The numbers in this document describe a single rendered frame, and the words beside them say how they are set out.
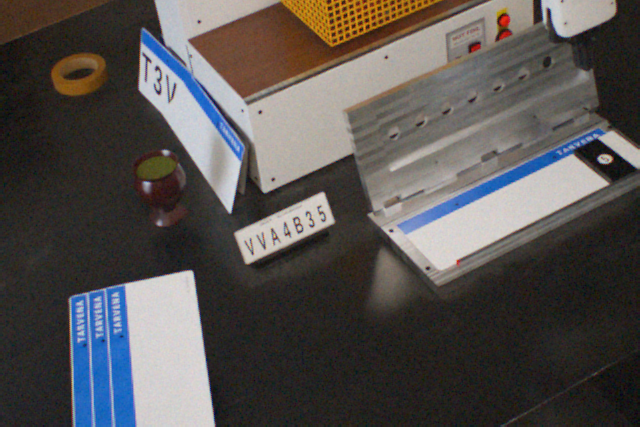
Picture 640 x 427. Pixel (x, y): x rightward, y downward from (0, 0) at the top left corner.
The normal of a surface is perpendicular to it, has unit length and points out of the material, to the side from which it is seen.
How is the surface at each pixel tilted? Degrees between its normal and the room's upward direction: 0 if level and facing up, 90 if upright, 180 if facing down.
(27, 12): 0
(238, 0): 90
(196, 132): 69
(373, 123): 74
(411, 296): 0
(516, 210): 0
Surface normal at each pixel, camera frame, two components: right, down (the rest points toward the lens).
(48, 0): -0.12, -0.76
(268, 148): 0.49, 0.51
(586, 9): 0.44, 0.33
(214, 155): -0.88, 0.07
